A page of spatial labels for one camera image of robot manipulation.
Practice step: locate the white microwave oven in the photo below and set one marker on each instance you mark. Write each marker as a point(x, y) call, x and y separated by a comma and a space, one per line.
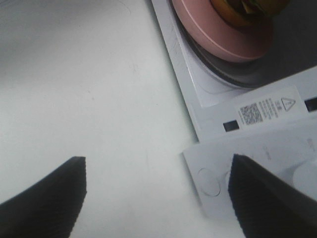
point(290, 61)

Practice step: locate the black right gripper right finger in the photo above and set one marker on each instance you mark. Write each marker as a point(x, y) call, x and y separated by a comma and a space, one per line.
point(266, 206)

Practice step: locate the white lower microwave knob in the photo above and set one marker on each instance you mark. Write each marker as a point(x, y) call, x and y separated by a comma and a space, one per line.
point(303, 177)

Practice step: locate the burger with lettuce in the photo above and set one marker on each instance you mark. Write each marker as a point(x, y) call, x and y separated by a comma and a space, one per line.
point(242, 13)

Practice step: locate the pink round plate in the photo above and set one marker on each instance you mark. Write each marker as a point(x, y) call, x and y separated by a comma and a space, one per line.
point(215, 35)

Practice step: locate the white warning label sticker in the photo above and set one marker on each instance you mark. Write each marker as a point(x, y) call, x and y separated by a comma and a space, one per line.
point(282, 105)

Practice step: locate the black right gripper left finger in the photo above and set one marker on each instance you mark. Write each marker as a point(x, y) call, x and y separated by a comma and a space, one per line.
point(50, 207)

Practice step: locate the glass microwave turntable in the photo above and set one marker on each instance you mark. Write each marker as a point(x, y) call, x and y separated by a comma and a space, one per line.
point(247, 74)

